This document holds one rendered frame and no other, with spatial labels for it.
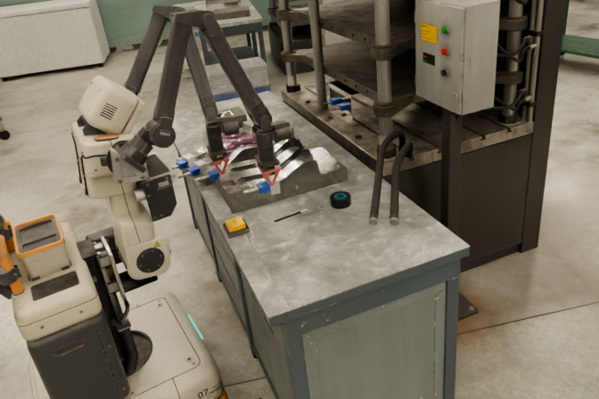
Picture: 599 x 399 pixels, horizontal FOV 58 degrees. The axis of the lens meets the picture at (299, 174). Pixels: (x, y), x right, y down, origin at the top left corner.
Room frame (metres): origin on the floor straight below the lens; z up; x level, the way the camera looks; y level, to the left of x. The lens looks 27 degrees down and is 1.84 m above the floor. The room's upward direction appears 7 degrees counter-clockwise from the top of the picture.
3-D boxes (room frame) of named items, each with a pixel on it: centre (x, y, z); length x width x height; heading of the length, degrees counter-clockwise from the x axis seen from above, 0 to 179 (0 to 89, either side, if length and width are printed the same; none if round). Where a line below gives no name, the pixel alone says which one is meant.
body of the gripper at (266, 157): (1.76, 0.11, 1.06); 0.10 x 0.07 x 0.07; 19
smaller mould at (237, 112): (2.76, 0.37, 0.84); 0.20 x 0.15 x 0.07; 109
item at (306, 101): (2.86, -0.55, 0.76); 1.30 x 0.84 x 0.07; 19
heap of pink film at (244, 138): (2.31, 0.28, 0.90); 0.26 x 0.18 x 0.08; 126
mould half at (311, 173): (2.01, 0.08, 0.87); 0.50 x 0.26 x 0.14; 109
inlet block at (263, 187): (1.74, 0.15, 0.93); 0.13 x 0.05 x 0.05; 109
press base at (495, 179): (2.86, -0.55, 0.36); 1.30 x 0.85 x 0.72; 19
